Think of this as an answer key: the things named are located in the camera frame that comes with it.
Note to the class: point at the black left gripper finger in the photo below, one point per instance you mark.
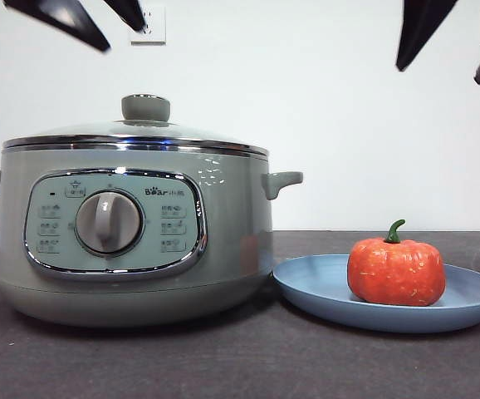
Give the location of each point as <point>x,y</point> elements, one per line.
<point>134,12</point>
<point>63,21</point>

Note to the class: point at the glass lid with green knob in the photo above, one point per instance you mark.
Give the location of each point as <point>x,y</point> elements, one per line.
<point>145,109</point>

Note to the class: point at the orange pumpkin with green stem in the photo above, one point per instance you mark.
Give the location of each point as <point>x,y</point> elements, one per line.
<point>395,272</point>

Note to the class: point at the pale green electric steamer pot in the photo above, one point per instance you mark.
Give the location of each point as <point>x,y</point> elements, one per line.
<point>231,232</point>

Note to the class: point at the blue round plate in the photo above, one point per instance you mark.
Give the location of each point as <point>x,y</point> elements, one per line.
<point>314,287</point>

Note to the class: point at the white wall socket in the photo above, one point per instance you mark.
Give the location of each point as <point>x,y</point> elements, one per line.
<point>157,23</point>

